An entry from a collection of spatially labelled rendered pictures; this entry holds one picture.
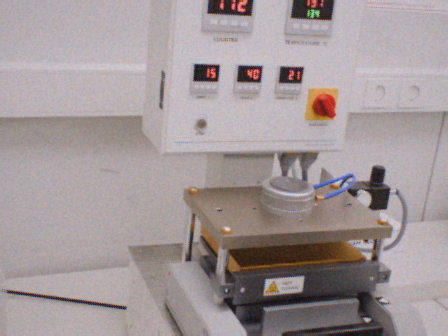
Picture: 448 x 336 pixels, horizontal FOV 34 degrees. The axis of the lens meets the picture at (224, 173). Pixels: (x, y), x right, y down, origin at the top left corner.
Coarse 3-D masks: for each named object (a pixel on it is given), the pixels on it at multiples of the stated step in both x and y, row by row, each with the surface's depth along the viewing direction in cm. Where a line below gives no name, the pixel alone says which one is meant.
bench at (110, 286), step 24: (24, 288) 150; (48, 288) 151; (72, 288) 152; (96, 288) 153; (120, 288) 154; (0, 312) 141; (24, 312) 142; (48, 312) 143; (72, 312) 144; (96, 312) 144; (120, 312) 145; (432, 312) 158
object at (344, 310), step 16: (304, 304) 103; (320, 304) 103; (336, 304) 104; (352, 304) 105; (256, 320) 105; (272, 320) 101; (288, 320) 102; (304, 320) 103; (320, 320) 104; (336, 320) 105; (352, 320) 106
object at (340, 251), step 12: (204, 228) 114; (204, 240) 115; (216, 252) 110; (240, 252) 105; (252, 252) 106; (264, 252) 106; (276, 252) 107; (288, 252) 107; (300, 252) 107; (312, 252) 108; (324, 252) 108; (336, 252) 109; (348, 252) 109; (360, 252) 110; (240, 264) 102; (252, 264) 102; (264, 264) 102; (276, 264) 103; (288, 264) 104; (300, 264) 104; (312, 264) 105
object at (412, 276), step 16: (416, 224) 194; (432, 224) 195; (416, 240) 184; (432, 240) 185; (416, 256) 174; (432, 256) 175; (400, 272) 165; (416, 272) 166; (432, 272) 167; (400, 288) 159; (416, 288) 161; (432, 288) 163
